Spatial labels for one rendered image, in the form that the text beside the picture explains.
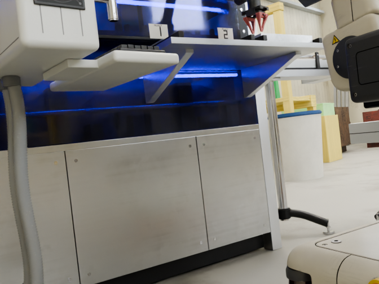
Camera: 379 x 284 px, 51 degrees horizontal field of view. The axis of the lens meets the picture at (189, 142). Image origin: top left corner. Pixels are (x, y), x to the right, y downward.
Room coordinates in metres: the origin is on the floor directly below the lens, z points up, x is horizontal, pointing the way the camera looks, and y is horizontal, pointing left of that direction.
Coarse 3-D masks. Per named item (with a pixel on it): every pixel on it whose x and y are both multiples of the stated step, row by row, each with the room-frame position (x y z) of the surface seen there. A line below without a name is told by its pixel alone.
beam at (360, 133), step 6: (354, 126) 2.33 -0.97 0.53; (360, 126) 2.29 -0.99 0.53; (366, 126) 2.26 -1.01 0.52; (372, 126) 2.23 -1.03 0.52; (378, 126) 2.20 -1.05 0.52; (354, 132) 2.33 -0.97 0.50; (360, 132) 2.30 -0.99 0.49; (366, 132) 2.26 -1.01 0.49; (372, 132) 2.23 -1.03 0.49; (378, 132) 2.20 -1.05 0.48; (354, 138) 2.33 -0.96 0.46; (360, 138) 2.30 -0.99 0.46; (366, 138) 2.27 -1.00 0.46; (372, 138) 2.23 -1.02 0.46; (378, 138) 2.20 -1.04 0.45
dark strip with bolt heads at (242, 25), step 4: (240, 8) 1.85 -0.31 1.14; (244, 8) 1.87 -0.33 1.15; (240, 12) 1.85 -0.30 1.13; (240, 16) 1.85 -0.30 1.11; (244, 16) 1.86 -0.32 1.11; (240, 20) 1.85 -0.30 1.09; (240, 24) 1.85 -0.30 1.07; (244, 24) 1.86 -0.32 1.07; (240, 28) 1.85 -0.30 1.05; (244, 28) 1.86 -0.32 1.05; (240, 32) 1.85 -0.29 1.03; (244, 32) 1.86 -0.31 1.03; (240, 36) 1.85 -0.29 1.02; (244, 36) 1.86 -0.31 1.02
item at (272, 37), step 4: (256, 36) 1.44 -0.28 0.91; (268, 36) 1.43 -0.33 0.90; (272, 36) 1.44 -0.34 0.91; (276, 36) 1.45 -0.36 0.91; (280, 36) 1.46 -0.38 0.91; (284, 36) 1.47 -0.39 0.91; (288, 36) 1.48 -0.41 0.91; (292, 36) 1.49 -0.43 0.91; (296, 36) 1.51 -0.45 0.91; (300, 36) 1.52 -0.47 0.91; (304, 36) 1.53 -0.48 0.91; (308, 36) 1.54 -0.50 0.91; (268, 40) 1.43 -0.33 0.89; (272, 40) 1.44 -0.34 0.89; (276, 40) 1.45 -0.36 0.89; (280, 40) 1.46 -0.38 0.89; (284, 40) 1.47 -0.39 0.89; (288, 40) 1.48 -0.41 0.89; (292, 40) 1.49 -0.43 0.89; (296, 40) 1.50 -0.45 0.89; (300, 40) 1.51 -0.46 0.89; (304, 40) 1.53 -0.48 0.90; (308, 40) 1.54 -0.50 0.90
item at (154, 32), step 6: (150, 24) 1.60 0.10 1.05; (156, 24) 1.62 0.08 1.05; (162, 24) 1.63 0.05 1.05; (150, 30) 1.60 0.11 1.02; (156, 30) 1.62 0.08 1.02; (162, 30) 1.63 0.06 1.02; (150, 36) 1.60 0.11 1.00; (156, 36) 1.62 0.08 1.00; (162, 36) 1.63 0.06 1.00; (168, 36) 1.65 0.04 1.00
